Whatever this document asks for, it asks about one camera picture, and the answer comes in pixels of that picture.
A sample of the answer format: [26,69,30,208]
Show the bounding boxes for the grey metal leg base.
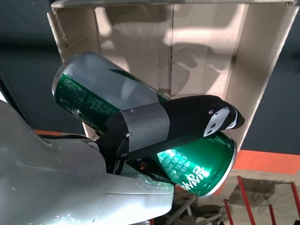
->
[161,195,225,225]

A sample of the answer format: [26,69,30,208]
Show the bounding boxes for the large orange floor mat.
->
[233,150,300,175]

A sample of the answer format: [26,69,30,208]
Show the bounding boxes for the small orange floor mat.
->
[34,129,62,136]

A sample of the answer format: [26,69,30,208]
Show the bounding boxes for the open cardboard paper box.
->
[46,0,300,155]

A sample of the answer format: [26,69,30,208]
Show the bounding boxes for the green drink can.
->
[52,51,238,199]

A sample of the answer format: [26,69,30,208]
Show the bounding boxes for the red metal frame cart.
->
[224,175,300,225]

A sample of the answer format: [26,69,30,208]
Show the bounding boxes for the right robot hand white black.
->
[0,95,246,225]

